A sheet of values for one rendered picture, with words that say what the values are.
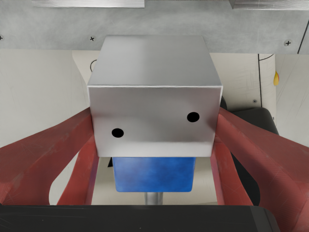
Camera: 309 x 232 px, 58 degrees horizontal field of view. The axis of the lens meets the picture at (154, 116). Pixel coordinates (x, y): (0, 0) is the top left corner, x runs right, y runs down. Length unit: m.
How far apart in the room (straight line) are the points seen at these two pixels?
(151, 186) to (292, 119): 1.33
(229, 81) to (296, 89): 0.50
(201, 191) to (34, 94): 1.13
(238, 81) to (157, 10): 0.69
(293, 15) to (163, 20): 0.11
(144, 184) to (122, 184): 0.01
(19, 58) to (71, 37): 1.07
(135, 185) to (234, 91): 0.81
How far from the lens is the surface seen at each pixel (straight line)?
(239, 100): 0.97
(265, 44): 0.28
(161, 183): 0.15
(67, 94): 1.36
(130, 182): 0.15
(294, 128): 1.51
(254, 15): 0.27
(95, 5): 0.16
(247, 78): 0.92
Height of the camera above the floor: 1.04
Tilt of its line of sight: 51 degrees down
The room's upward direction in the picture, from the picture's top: 175 degrees counter-clockwise
